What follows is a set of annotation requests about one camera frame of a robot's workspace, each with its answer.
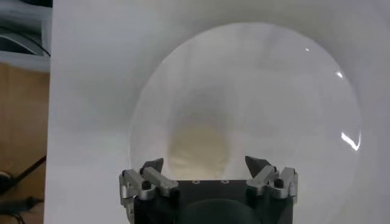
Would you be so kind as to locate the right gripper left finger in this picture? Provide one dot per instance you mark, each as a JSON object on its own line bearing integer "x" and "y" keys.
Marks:
{"x": 160, "y": 182}

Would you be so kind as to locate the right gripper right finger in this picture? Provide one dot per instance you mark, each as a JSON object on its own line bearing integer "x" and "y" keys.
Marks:
{"x": 262, "y": 179}

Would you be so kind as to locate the white steamed baozi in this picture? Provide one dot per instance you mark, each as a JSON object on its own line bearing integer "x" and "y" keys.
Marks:
{"x": 198, "y": 146}

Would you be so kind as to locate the white round plate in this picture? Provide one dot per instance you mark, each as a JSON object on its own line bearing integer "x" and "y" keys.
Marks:
{"x": 259, "y": 91}

